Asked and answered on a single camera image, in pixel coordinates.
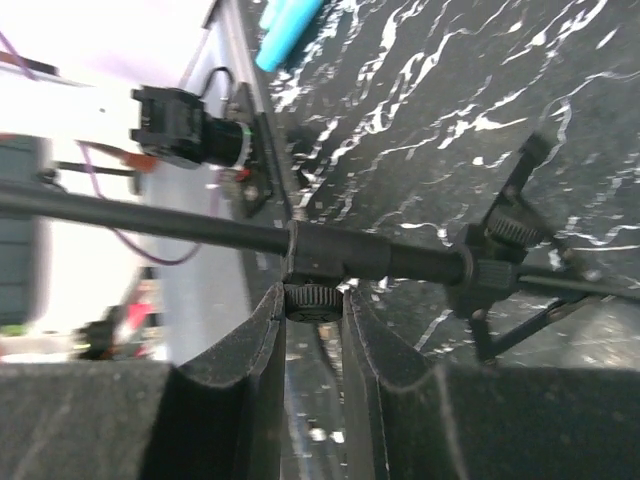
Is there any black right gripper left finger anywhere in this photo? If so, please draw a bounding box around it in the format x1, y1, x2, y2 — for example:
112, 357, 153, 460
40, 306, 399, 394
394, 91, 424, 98
1, 284, 286, 479

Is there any black tripod stand with ring clamp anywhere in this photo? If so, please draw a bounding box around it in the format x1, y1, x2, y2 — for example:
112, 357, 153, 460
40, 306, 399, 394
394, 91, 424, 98
1, 133, 639, 363

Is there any cyan blue microphone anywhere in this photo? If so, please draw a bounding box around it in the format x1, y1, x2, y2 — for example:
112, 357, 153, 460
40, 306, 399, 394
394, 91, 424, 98
255, 0, 324, 72

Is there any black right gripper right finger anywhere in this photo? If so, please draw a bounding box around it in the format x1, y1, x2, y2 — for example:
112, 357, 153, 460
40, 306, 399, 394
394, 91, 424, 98
342, 293, 639, 479

